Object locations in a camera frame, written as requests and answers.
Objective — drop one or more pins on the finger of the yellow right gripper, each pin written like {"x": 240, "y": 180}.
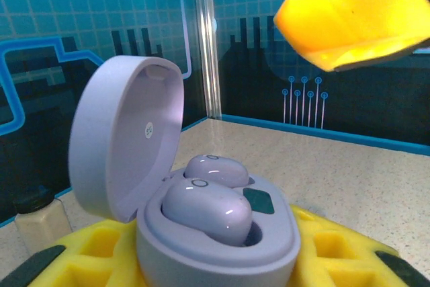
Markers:
{"x": 352, "y": 8}

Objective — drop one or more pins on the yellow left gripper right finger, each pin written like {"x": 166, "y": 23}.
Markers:
{"x": 309, "y": 267}

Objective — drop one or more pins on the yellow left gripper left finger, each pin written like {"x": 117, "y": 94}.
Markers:
{"x": 67, "y": 267}

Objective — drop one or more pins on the beige bottle black cap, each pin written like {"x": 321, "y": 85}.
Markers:
{"x": 40, "y": 226}

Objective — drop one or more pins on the aluminium frame post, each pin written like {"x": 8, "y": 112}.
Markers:
{"x": 207, "y": 31}

